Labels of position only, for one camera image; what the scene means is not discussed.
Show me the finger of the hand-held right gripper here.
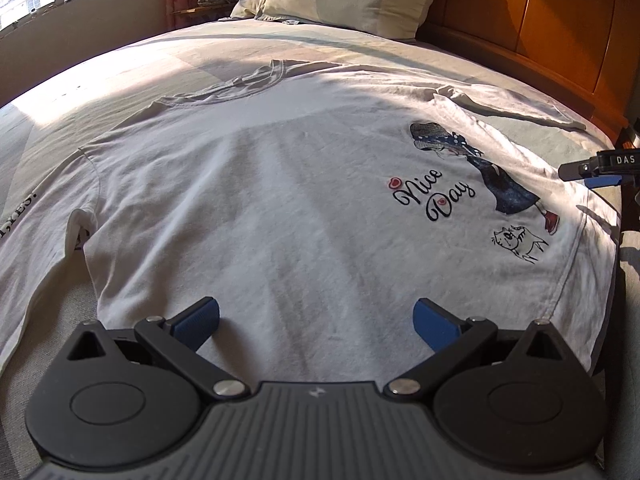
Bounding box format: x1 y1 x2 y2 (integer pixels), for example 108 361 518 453
559 149 640 192

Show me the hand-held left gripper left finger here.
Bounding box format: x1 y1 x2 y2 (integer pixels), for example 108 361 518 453
67 296 251 402

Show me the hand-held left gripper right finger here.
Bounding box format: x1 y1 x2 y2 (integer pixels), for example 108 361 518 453
382 297 568 402

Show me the white printed t-shirt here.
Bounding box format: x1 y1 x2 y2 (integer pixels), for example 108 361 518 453
0 59 618 381

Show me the wooden headboard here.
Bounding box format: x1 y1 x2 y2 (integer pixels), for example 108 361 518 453
417 0 640 146

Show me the bed with floral sheet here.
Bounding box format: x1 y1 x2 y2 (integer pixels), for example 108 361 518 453
0 5 640 480

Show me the wooden nightstand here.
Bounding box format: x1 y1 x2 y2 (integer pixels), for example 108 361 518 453
170 5 236 23

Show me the beige pillow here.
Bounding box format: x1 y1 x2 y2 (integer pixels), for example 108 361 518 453
257 0 453 41

